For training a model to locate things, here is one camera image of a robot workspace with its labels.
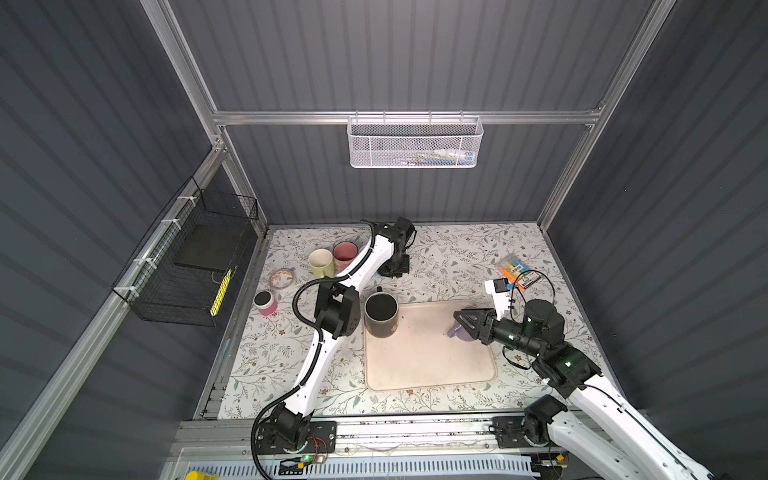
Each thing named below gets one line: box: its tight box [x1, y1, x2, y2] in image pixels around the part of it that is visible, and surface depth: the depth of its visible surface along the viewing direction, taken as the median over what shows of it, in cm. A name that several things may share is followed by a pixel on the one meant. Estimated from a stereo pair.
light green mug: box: [308, 248, 335, 278], surface depth 101 cm
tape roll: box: [268, 267, 296, 289], surface depth 107 cm
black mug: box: [364, 286, 399, 338], surface depth 87 cm
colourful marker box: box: [496, 257, 541, 291], surface depth 107 cm
